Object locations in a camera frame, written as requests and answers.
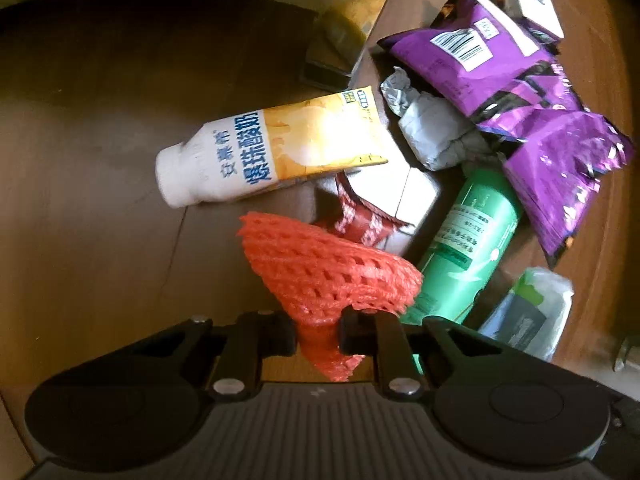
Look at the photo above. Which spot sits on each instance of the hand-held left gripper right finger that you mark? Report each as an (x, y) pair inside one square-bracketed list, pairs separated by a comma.
[(358, 331)]

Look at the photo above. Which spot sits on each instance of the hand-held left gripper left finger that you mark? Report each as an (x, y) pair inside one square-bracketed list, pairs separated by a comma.
[(265, 334)]

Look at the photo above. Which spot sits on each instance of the orange foam fruit net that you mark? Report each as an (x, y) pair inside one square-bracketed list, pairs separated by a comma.
[(325, 270)]

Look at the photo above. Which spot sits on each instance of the grey plastic bag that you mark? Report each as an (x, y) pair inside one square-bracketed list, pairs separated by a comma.
[(435, 125)]

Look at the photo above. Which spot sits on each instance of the red snack wrapper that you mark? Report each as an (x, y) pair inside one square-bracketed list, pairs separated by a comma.
[(361, 220)]

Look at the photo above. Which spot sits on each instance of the white flat carton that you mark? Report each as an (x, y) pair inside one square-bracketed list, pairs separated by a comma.
[(400, 197)]

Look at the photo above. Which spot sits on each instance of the green cylindrical can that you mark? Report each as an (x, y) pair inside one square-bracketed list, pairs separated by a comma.
[(470, 240)]

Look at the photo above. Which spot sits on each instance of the green white tissue pack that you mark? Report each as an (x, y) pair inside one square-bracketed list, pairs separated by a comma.
[(535, 310)]

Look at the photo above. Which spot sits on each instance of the white yellow yogurt bottle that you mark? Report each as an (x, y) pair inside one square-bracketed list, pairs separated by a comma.
[(270, 147)]

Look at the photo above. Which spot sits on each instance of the purple snack bag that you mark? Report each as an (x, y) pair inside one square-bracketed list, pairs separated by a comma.
[(545, 95), (565, 175), (465, 55)]

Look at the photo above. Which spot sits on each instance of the metal furniture foot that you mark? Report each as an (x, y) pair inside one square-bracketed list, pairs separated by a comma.
[(332, 45)]

